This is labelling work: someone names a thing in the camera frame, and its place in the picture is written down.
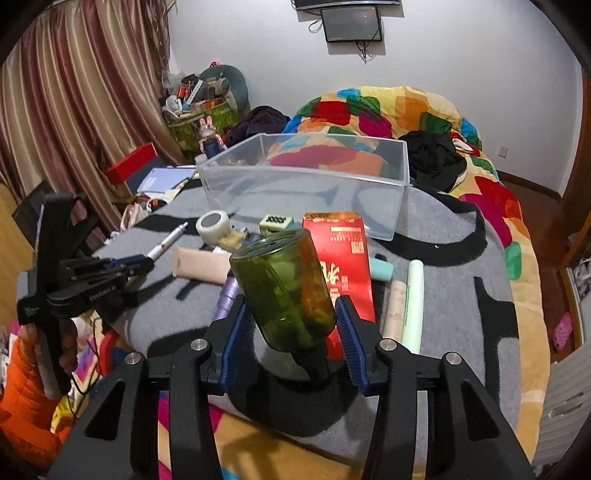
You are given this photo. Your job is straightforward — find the white marker pen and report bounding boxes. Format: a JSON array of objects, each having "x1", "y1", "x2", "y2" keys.
[{"x1": 147, "y1": 222, "x2": 188, "y2": 262}]

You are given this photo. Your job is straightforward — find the beige cosmetic tube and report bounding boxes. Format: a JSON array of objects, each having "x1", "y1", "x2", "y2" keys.
[{"x1": 172, "y1": 247, "x2": 230, "y2": 285}]

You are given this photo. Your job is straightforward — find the white tape roll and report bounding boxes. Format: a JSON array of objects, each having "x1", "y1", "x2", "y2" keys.
[{"x1": 195, "y1": 210, "x2": 231, "y2": 246}]

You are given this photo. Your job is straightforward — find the purple spray bottle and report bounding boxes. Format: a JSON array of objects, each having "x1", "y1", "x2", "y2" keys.
[{"x1": 213, "y1": 273, "x2": 242, "y2": 320}]

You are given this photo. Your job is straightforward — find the green glass bottle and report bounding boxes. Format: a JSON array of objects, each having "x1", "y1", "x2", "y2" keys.
[{"x1": 229, "y1": 228, "x2": 335, "y2": 380}]

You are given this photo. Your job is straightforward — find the red paper packet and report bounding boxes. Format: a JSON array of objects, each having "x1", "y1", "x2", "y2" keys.
[{"x1": 301, "y1": 210, "x2": 378, "y2": 361}]

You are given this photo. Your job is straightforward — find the person's left hand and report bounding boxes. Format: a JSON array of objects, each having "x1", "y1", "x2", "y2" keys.
[{"x1": 19, "y1": 319, "x2": 78, "y2": 375}]

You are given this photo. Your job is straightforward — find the pink pouch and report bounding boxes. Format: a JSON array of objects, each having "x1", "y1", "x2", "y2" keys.
[{"x1": 119, "y1": 202, "x2": 150, "y2": 233}]

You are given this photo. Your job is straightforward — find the red box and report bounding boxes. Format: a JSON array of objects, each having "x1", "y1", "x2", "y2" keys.
[{"x1": 104, "y1": 143, "x2": 158, "y2": 185}]

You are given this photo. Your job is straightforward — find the orange jacket sleeve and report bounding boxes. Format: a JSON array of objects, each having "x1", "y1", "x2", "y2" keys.
[{"x1": 1, "y1": 338, "x2": 74, "y2": 474}]

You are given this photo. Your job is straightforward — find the blue white book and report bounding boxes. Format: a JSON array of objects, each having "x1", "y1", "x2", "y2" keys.
[{"x1": 137, "y1": 167, "x2": 195, "y2": 194}]

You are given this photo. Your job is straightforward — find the pink slipper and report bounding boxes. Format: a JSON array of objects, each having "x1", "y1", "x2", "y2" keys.
[{"x1": 551, "y1": 312, "x2": 573, "y2": 352}]

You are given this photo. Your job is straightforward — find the pink patterned tube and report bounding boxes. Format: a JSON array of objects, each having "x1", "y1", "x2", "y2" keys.
[{"x1": 382, "y1": 280, "x2": 407, "y2": 342}]

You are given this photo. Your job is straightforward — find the pale green small box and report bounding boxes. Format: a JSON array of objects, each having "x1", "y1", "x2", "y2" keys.
[{"x1": 259, "y1": 214, "x2": 294, "y2": 236}]

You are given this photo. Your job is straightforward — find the pink rabbit doll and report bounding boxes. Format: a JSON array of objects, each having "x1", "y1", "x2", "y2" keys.
[{"x1": 198, "y1": 116, "x2": 228, "y2": 159}]

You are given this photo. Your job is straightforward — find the clear plastic storage box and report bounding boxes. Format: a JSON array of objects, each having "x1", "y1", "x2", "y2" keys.
[{"x1": 197, "y1": 133, "x2": 410, "y2": 241}]

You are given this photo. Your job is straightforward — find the green storage basket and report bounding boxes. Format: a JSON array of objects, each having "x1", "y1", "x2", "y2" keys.
[{"x1": 166, "y1": 103, "x2": 240, "y2": 153}]

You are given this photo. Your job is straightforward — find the striped pink curtain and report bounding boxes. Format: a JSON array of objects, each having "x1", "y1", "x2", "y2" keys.
[{"x1": 1, "y1": 1, "x2": 184, "y2": 231}]

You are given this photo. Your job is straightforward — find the teal small container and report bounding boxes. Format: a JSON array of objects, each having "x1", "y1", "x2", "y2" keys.
[{"x1": 369, "y1": 254, "x2": 394, "y2": 282}]

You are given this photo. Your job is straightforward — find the dark purple clothes pile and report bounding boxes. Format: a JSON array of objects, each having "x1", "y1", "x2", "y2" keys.
[{"x1": 225, "y1": 106, "x2": 290, "y2": 147}]

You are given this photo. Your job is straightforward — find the grey green plush cushion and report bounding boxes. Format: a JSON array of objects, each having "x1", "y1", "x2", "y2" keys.
[{"x1": 199, "y1": 64, "x2": 249, "y2": 113}]

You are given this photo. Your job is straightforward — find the black clothes on bed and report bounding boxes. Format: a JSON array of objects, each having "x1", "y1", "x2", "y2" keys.
[{"x1": 400, "y1": 131, "x2": 467, "y2": 193}]

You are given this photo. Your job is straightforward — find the colourful patchwork duvet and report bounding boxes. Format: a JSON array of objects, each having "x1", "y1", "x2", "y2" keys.
[{"x1": 156, "y1": 85, "x2": 552, "y2": 480}]

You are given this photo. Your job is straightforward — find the large wall television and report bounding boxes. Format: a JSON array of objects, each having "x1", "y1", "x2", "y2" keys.
[{"x1": 290, "y1": 0, "x2": 401, "y2": 11}]

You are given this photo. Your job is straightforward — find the small wall monitor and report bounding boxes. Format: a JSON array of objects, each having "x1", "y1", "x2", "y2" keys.
[{"x1": 321, "y1": 6, "x2": 383, "y2": 43}]

